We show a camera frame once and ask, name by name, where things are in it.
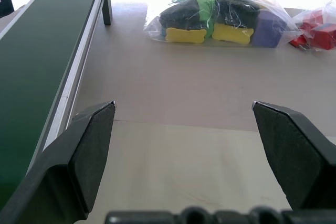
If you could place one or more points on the clear bag of red items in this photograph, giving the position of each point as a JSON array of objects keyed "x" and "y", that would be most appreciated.
[{"x": 320, "y": 32}]

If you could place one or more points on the green conveyor belt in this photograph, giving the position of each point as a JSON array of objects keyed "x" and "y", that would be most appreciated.
[{"x": 39, "y": 51}]

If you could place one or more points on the clear bag of foam blocks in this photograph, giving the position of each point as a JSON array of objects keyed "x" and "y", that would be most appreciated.
[{"x": 223, "y": 22}]

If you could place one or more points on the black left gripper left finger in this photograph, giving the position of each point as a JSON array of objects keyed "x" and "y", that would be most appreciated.
[{"x": 65, "y": 166}]

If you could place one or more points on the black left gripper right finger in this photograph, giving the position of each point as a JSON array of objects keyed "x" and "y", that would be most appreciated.
[{"x": 296, "y": 155}]

